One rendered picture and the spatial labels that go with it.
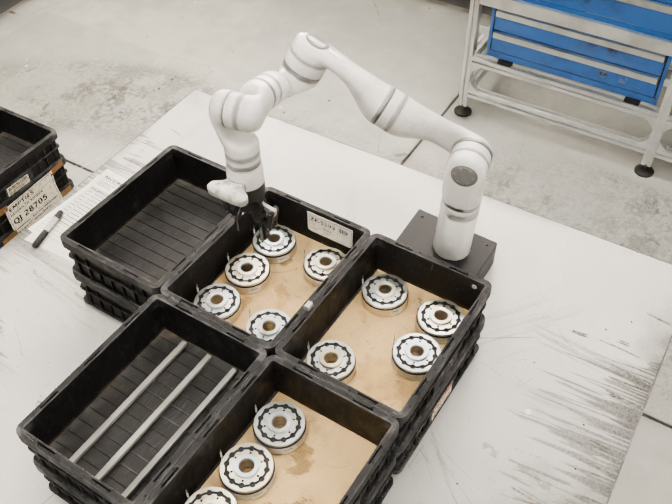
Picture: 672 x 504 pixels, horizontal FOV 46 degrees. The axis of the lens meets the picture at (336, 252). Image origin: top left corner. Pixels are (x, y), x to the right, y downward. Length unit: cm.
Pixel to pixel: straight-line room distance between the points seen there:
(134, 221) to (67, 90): 209
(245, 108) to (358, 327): 56
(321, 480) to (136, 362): 48
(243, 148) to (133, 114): 232
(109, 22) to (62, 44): 29
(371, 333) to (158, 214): 65
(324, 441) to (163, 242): 68
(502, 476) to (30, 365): 109
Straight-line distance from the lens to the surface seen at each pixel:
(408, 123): 176
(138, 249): 199
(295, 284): 185
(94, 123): 383
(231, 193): 158
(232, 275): 184
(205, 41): 428
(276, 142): 244
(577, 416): 186
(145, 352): 178
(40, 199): 286
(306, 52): 174
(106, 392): 174
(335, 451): 159
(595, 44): 337
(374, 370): 170
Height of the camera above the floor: 222
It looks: 46 degrees down
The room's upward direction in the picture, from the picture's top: 1 degrees counter-clockwise
